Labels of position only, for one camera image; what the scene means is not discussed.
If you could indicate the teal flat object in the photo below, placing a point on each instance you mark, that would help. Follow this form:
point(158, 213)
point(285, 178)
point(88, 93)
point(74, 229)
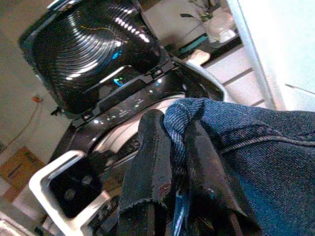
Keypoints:
point(194, 43)

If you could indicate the blue denim jeans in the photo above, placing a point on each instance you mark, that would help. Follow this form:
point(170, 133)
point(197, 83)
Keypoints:
point(270, 157)

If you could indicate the white drawer cabinet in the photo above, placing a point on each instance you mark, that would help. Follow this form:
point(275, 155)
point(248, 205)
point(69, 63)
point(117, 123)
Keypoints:
point(236, 81)

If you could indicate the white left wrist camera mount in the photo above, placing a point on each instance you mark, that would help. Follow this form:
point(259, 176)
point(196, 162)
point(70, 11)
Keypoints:
point(41, 182)

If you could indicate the brown cardboard box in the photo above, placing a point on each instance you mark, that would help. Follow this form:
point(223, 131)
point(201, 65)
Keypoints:
point(17, 172)

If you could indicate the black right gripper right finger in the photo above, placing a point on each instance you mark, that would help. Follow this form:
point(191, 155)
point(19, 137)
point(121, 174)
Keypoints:
point(209, 182)

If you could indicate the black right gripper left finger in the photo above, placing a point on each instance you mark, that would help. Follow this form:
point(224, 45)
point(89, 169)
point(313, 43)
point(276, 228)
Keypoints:
point(145, 172)

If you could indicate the black glossy washer lid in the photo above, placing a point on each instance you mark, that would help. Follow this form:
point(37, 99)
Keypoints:
point(88, 49)

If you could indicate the glass vase with plant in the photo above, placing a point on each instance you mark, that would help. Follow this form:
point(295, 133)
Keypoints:
point(216, 19)

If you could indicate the orange wall socket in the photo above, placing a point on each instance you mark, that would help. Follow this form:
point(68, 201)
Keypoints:
point(37, 99)

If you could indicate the black top-load washing machine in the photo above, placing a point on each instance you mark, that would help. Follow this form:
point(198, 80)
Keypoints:
point(147, 98)

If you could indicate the pale pink rounded object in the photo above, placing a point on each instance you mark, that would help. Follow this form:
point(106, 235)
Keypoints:
point(200, 56)

